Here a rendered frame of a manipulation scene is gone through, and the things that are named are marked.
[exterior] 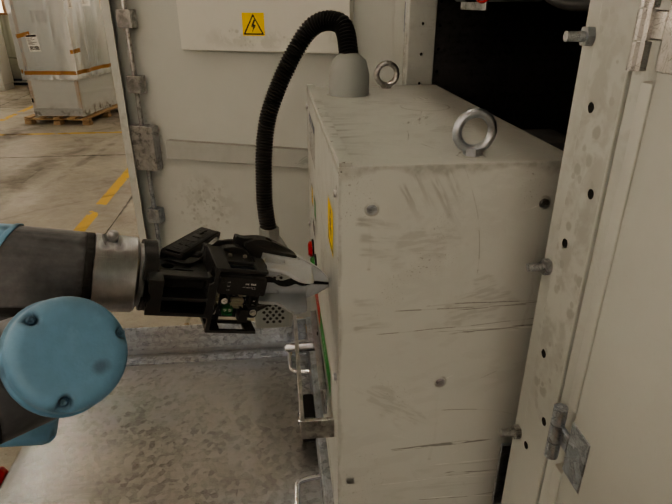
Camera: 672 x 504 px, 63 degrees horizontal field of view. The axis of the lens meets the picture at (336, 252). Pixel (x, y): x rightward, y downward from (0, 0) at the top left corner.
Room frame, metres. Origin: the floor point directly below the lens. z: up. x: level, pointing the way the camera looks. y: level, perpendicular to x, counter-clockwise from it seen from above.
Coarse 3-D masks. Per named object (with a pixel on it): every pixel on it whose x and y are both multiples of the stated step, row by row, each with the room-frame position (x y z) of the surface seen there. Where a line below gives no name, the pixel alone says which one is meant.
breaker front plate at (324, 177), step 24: (312, 120) 0.81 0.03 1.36; (312, 168) 0.83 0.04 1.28; (336, 168) 0.48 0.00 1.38; (336, 192) 0.48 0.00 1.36; (312, 216) 0.86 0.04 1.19; (336, 216) 0.48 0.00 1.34; (336, 240) 0.48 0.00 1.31; (336, 264) 0.48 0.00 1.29; (336, 288) 0.48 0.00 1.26; (312, 312) 0.80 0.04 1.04; (336, 312) 0.48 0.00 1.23; (336, 336) 0.48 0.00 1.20; (336, 360) 0.48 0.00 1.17; (336, 384) 0.48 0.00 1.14; (336, 408) 0.48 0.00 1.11; (336, 432) 0.48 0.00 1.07; (336, 456) 0.48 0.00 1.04; (336, 480) 0.48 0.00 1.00
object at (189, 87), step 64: (128, 0) 1.23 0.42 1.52; (192, 0) 1.16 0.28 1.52; (256, 0) 1.13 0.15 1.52; (320, 0) 1.09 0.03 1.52; (384, 0) 1.09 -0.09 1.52; (128, 64) 1.23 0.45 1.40; (192, 64) 1.20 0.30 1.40; (256, 64) 1.16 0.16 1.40; (320, 64) 1.12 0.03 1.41; (128, 128) 1.21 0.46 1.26; (192, 128) 1.20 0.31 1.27; (256, 128) 1.16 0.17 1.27; (192, 192) 1.20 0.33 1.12
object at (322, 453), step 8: (312, 336) 0.90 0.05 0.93; (312, 352) 0.85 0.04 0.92; (312, 360) 0.82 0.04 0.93; (312, 368) 0.80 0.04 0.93; (312, 376) 0.77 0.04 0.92; (312, 384) 0.75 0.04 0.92; (312, 392) 0.75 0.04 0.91; (320, 400) 0.71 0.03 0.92; (320, 408) 0.69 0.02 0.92; (320, 416) 0.67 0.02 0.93; (320, 440) 0.62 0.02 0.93; (320, 448) 0.61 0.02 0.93; (320, 456) 0.59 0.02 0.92; (320, 464) 0.58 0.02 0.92; (328, 464) 0.58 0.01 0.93; (320, 472) 0.59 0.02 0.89; (328, 472) 0.56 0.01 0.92; (320, 480) 0.59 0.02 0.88; (328, 480) 0.55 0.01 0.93; (328, 488) 0.53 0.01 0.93; (328, 496) 0.52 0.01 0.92
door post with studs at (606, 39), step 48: (624, 0) 0.40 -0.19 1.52; (624, 48) 0.39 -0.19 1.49; (576, 96) 0.44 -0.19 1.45; (576, 144) 0.42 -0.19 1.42; (576, 192) 0.41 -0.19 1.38; (576, 240) 0.40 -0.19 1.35; (576, 288) 0.38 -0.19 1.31; (528, 384) 0.44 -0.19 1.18; (528, 432) 0.41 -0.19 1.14; (528, 480) 0.40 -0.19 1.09
